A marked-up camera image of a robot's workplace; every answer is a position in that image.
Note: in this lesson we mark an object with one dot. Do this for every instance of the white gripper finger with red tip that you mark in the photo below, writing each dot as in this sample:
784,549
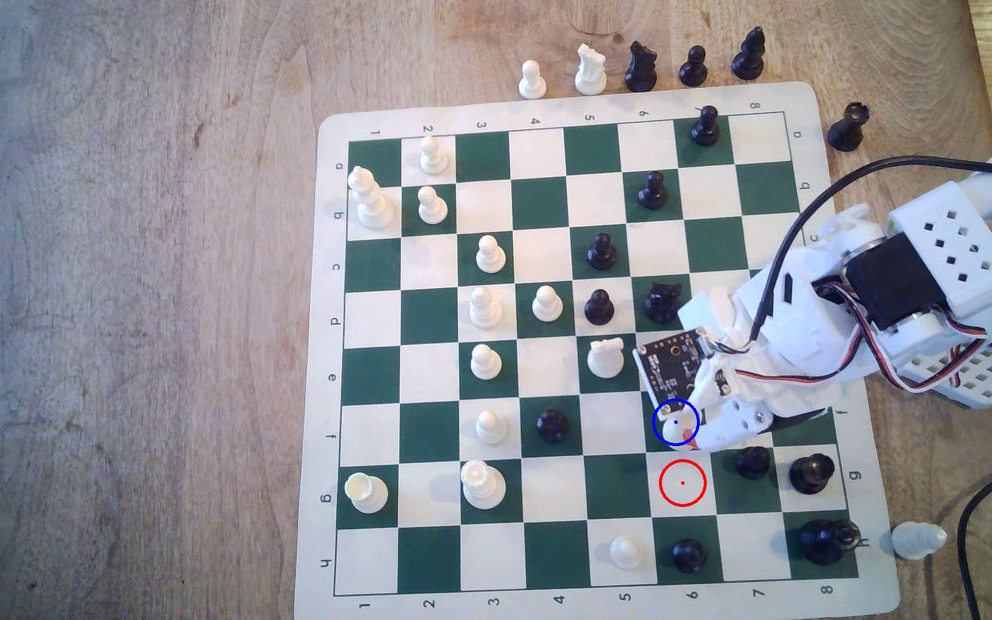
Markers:
714,381
741,420

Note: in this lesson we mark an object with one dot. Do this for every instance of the white pawn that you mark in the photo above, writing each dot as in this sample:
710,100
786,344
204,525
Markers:
491,429
626,553
533,82
486,365
432,209
547,306
433,159
674,424
489,257

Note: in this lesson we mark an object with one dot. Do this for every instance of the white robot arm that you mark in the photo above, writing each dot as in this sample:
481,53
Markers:
948,228

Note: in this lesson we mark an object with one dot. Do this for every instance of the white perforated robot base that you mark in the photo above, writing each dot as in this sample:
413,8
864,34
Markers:
978,379

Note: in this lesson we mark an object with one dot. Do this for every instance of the green white chess mat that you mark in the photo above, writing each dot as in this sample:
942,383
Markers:
543,366

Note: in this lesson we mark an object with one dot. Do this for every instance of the black pawn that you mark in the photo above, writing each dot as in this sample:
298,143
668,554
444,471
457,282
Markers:
599,310
552,426
653,194
689,557
753,465
602,255
705,129
693,71

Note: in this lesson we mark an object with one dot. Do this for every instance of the black rook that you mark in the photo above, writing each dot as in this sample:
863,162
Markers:
846,131
811,475

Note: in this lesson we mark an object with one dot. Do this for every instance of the black knight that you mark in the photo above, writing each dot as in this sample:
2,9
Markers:
641,73
660,304

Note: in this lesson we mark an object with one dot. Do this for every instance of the white knight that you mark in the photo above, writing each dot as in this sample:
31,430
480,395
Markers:
591,76
606,360

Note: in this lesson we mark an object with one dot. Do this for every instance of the black king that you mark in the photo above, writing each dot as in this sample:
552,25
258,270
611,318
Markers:
825,542

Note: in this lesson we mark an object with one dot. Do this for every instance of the white bishop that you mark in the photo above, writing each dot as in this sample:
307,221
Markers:
485,312
916,541

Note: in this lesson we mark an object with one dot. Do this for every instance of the white queen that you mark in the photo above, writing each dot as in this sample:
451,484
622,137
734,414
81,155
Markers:
483,486

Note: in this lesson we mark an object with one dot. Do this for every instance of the black bishop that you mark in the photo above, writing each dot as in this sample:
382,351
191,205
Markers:
748,58

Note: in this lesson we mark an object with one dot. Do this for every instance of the white rook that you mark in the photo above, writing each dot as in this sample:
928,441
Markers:
367,493

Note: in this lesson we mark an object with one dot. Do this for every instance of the white king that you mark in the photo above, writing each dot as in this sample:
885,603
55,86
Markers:
373,205

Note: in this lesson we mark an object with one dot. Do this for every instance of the black camera circuit board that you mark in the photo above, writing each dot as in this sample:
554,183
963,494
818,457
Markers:
671,363

